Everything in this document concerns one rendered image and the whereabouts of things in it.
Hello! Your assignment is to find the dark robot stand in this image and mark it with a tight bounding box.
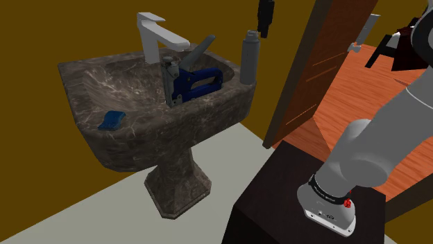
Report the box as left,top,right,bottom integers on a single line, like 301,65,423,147
221,140,387,244

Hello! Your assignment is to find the brown wooden door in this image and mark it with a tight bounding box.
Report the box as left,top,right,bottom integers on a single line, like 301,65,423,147
262,0,382,150

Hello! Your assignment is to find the black chair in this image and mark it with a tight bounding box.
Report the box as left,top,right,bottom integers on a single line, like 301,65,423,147
364,17,427,72

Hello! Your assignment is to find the blue sponge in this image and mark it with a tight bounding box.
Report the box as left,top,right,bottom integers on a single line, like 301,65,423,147
97,110,127,132

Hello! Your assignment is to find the grey sink faucet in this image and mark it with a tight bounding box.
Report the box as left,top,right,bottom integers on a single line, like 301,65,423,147
136,12,192,65

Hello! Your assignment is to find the blue staple gun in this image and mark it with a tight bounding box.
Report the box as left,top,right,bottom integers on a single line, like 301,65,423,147
160,34,225,109

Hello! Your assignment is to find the dark marble pedestal sink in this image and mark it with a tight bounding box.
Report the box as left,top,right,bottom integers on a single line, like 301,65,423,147
57,44,257,220

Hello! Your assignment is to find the grey bottle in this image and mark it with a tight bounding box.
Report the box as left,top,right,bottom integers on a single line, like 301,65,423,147
239,30,262,86

